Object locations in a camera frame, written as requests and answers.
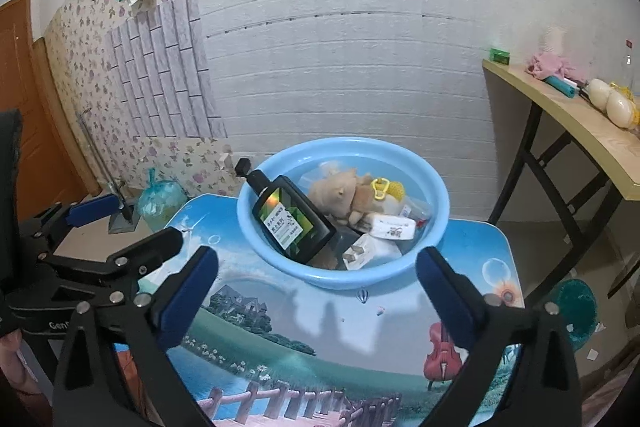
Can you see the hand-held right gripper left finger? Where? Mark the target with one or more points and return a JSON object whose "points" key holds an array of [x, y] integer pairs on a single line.
{"points": [[187, 294]]}

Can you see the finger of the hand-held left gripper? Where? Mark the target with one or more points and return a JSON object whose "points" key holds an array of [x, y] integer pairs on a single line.
{"points": [[150, 249], [95, 210]]}

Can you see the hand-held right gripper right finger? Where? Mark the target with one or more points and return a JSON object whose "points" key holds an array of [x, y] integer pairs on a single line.
{"points": [[445, 294]]}

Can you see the white charger plug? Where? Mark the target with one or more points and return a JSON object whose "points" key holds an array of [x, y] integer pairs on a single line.
{"points": [[372, 252]]}

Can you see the small yellow white carton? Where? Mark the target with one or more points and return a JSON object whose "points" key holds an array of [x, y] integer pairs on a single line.
{"points": [[392, 227]]}

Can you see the blue plastic basin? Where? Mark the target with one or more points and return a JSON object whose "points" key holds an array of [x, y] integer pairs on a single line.
{"points": [[280, 257]]}

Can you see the yellow mesh bag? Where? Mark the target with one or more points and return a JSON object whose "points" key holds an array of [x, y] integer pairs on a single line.
{"points": [[392, 189]]}

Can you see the black bottle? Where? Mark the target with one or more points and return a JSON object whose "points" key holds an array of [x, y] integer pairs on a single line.
{"points": [[290, 222]]}

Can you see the beige plush toy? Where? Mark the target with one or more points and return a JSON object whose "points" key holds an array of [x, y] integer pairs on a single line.
{"points": [[340, 197]]}

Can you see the printed landscape desktop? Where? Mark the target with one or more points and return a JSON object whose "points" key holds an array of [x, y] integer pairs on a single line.
{"points": [[300, 322]]}

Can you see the person's left hand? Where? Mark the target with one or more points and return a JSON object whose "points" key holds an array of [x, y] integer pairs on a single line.
{"points": [[11, 357]]}

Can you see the metal rod stand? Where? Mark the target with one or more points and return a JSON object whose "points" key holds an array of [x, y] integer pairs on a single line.
{"points": [[120, 217]]}

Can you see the green plastic bag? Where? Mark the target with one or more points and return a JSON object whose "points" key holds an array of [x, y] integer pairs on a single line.
{"points": [[160, 202]]}

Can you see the brown wooden door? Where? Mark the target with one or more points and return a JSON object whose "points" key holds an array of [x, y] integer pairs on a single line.
{"points": [[30, 107]]}

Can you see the green trash bin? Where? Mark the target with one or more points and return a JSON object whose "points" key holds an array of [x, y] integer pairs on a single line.
{"points": [[575, 312]]}

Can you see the wooden side table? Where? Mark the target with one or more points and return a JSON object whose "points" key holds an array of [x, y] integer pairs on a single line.
{"points": [[565, 112]]}

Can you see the teal tube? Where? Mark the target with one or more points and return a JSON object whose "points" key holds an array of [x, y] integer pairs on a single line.
{"points": [[559, 86]]}

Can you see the small green box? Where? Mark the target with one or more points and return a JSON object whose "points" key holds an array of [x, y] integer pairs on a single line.
{"points": [[499, 57]]}

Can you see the pink cloth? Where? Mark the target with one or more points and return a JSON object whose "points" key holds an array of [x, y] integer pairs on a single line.
{"points": [[550, 66]]}

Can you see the cream ball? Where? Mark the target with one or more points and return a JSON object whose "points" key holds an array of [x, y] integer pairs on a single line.
{"points": [[599, 93], [621, 109]]}

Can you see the clear plastic bottle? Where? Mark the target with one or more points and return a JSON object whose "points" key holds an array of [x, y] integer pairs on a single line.
{"points": [[631, 57]]}

